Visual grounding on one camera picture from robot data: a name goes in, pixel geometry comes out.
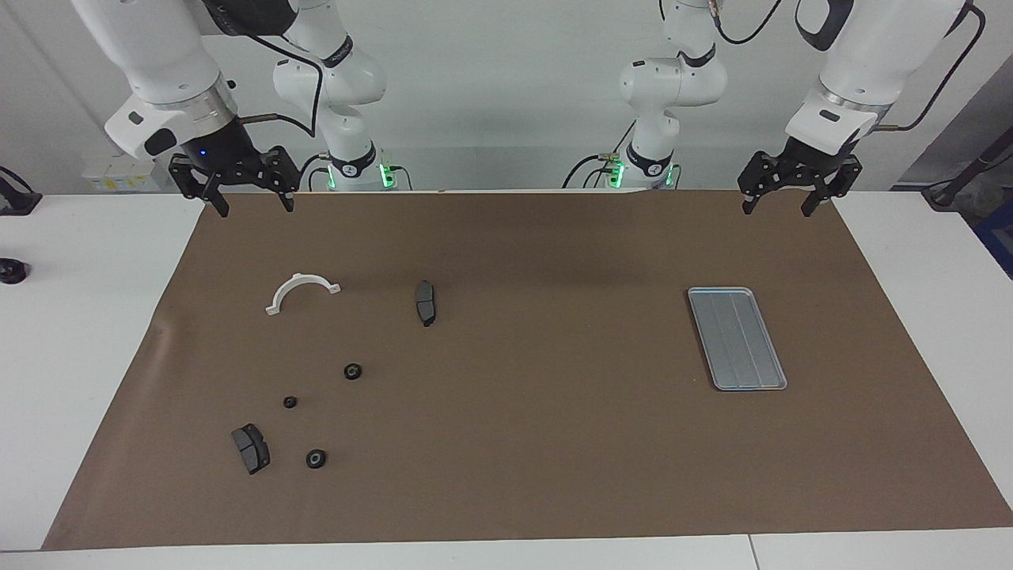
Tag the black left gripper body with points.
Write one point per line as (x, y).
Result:
(803, 162)

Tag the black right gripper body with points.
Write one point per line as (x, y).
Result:
(229, 158)

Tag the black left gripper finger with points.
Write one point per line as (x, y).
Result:
(814, 203)
(749, 199)

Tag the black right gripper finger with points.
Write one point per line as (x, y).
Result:
(286, 196)
(218, 198)

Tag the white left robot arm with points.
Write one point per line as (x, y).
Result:
(870, 63)

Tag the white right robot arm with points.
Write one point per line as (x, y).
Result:
(158, 55)

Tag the silver metal tray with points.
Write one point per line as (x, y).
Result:
(737, 339)

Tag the black stand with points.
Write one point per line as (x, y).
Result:
(969, 168)

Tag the slim dark brake pad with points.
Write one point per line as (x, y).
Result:
(426, 303)

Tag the blue box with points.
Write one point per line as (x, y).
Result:
(999, 237)

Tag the black table clamp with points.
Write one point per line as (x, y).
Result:
(16, 198)

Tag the black round knob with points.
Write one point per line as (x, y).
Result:
(11, 271)

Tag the wide dark brake pad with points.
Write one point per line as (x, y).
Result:
(251, 450)

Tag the brown table mat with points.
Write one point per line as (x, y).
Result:
(514, 443)

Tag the white curved plastic bracket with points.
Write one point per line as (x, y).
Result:
(283, 291)

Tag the white wall socket box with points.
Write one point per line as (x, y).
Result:
(119, 170)

